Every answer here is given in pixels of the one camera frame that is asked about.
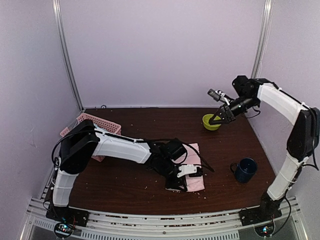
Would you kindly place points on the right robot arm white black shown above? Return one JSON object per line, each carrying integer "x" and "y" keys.
{"x": 263, "y": 139}

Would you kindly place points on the pink plastic basket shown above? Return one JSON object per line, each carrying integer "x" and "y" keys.
{"x": 78, "y": 145}

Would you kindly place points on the round circuit board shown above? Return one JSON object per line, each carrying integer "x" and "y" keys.
{"x": 265, "y": 230}
{"x": 63, "y": 230}

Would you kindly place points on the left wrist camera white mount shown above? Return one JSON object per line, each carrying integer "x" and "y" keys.
{"x": 192, "y": 170}

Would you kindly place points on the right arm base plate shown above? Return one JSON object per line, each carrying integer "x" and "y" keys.
{"x": 253, "y": 216}

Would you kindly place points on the dark blue mug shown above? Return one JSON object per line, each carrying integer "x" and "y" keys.
{"x": 244, "y": 170}

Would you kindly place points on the right aluminium frame post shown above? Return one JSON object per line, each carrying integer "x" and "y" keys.
{"x": 263, "y": 37}

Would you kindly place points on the front aluminium rail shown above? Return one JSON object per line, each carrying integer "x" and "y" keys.
{"x": 223, "y": 225}

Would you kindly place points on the left aluminium frame post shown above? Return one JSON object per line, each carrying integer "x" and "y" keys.
{"x": 65, "y": 53}

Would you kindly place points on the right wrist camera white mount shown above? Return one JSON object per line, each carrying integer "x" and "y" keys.
{"x": 220, "y": 96}

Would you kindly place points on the aluminium frame post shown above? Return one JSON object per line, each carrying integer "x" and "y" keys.
{"x": 65, "y": 53}
{"x": 263, "y": 37}

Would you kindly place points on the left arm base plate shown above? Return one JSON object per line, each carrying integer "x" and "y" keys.
{"x": 71, "y": 216}

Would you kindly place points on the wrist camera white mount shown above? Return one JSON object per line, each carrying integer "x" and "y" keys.
{"x": 192, "y": 170}
{"x": 220, "y": 96}

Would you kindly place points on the left round circuit board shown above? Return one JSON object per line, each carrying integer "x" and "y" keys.
{"x": 63, "y": 230}

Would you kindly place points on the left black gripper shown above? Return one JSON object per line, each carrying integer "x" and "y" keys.
{"x": 175, "y": 185}

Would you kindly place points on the pink towel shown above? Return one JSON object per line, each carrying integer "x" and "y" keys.
{"x": 194, "y": 179}

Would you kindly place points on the right round circuit board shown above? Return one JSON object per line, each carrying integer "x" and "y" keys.
{"x": 265, "y": 230}

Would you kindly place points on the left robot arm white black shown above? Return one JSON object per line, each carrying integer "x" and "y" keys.
{"x": 158, "y": 154}

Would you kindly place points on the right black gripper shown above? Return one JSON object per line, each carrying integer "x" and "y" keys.
{"x": 226, "y": 113}

